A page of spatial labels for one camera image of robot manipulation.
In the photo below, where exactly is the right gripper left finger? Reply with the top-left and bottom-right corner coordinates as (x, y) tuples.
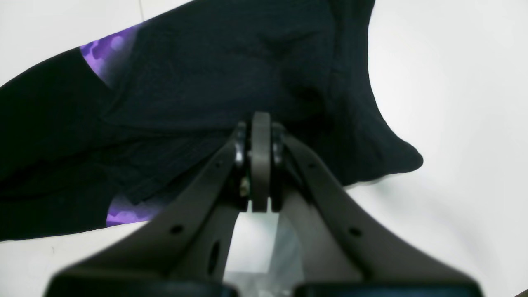
(45, 123), (248, 297)

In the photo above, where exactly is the black T-shirt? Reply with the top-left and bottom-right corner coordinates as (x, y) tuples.
(1, 0), (424, 241)

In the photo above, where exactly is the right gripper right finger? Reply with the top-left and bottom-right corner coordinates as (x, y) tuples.
(271, 123), (483, 297)

